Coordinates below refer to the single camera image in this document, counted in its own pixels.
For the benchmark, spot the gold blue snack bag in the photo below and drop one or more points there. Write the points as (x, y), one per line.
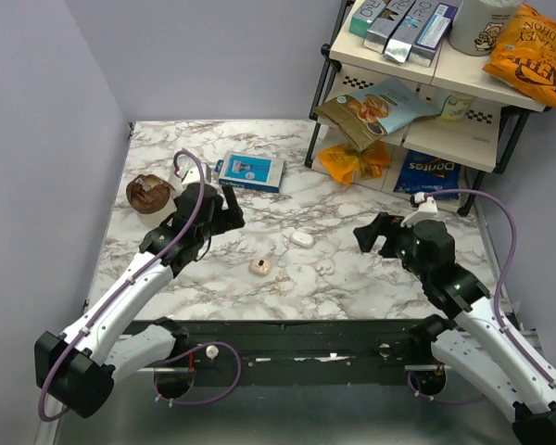
(367, 116)

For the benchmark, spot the teal toothpaste box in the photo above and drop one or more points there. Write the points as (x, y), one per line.
(364, 17)

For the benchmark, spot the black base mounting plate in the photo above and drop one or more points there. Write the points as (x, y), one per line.
(302, 353)

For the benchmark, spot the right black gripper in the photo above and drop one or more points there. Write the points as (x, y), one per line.
(368, 234)

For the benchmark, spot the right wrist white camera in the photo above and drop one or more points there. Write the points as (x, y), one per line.
(425, 208)

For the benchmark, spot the beige earbud charging case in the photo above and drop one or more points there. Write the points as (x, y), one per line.
(260, 267)

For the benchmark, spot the orange kettle chips bag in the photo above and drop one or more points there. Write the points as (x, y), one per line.
(525, 56)

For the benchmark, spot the orange snack bag lower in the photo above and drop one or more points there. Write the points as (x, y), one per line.
(346, 164)

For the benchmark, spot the black frame shelf rack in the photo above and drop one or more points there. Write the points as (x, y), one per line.
(483, 140)

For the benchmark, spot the white earbud charging case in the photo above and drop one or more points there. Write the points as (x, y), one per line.
(302, 239)

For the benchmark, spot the blue Harry's razor box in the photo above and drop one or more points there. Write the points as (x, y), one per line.
(250, 172)

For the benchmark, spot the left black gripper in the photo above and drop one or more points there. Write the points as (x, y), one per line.
(231, 218)

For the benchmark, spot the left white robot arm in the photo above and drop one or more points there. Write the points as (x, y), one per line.
(80, 366)

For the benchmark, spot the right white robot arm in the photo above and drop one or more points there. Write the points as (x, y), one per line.
(479, 344)

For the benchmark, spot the wrist white camera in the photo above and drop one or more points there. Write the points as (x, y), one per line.
(425, 208)
(207, 173)

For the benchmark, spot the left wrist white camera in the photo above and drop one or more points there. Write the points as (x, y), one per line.
(207, 173)

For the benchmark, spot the blue Doritos bag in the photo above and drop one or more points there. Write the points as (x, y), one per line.
(425, 173)

